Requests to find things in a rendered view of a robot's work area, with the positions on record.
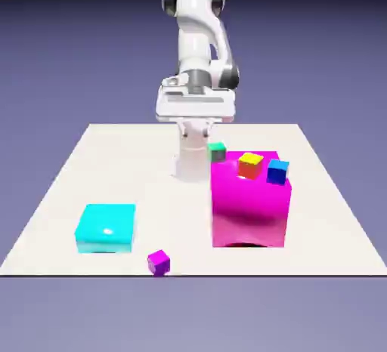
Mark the small green cube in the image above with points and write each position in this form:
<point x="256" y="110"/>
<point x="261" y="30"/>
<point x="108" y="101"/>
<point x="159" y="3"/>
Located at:
<point x="217" y="152"/>

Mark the small blue cube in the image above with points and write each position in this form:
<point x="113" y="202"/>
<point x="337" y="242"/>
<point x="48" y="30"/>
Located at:
<point x="276" y="173"/>

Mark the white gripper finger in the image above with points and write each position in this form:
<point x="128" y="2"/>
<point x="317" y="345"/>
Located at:
<point x="185" y="130"/>
<point x="205" y="128"/>

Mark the large cyan box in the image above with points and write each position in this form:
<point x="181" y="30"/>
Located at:
<point x="105" y="225"/>

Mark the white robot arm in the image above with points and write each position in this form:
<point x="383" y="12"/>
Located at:
<point x="193" y="10"/>

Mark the small orange cube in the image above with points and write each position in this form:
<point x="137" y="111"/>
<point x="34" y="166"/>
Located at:
<point x="250" y="166"/>

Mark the small purple cube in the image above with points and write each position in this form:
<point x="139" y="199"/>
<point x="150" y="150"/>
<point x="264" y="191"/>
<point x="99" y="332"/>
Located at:
<point x="158" y="263"/>

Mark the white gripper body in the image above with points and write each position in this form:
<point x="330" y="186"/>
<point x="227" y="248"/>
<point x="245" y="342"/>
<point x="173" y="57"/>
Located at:
<point x="196" y="107"/>

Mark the large magenta box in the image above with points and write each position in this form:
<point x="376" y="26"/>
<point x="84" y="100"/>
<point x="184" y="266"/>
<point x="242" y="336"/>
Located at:
<point x="248" y="207"/>

